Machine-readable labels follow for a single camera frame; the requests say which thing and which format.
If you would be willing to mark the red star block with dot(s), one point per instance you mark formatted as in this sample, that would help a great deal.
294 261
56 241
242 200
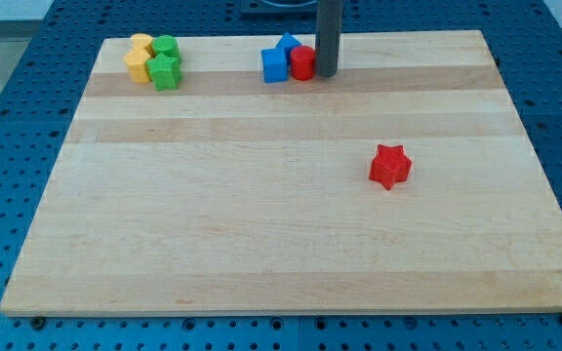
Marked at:
390 166

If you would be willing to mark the green star block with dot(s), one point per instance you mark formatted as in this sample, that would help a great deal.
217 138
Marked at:
165 72

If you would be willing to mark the wooden board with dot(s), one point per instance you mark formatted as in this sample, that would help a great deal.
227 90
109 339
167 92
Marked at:
230 196

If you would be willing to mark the blue cube block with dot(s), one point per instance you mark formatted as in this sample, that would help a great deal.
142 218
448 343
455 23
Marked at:
274 65

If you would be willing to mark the red cylinder block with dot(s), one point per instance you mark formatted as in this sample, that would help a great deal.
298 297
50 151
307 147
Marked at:
302 60

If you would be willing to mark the blue triangle block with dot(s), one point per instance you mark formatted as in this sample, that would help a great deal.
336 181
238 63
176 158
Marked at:
287 43

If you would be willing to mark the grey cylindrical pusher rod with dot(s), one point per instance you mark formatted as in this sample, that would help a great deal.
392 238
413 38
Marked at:
327 37

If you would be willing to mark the green cylinder block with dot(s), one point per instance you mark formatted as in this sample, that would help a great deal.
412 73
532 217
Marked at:
166 45

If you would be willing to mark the yellow hexagon block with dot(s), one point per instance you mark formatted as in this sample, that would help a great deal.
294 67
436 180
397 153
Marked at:
135 62

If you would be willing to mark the yellow cylinder block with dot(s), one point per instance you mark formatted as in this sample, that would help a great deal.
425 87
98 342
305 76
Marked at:
143 41

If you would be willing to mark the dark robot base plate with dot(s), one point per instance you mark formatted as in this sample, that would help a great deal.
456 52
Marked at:
250 8

